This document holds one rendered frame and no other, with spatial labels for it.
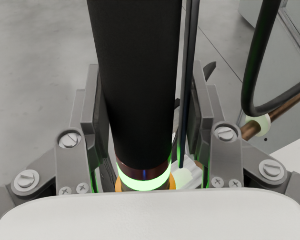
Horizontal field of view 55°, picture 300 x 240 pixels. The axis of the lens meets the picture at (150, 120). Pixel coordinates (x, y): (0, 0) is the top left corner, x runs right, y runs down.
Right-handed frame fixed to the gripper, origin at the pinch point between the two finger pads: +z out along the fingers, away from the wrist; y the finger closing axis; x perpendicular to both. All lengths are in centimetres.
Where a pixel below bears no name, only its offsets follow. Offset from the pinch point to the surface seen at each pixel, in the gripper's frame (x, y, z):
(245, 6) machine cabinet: -148, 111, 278
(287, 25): -66, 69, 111
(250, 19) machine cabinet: -155, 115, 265
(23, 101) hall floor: -165, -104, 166
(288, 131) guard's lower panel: -102, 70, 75
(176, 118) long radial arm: -52, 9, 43
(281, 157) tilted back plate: -45, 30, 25
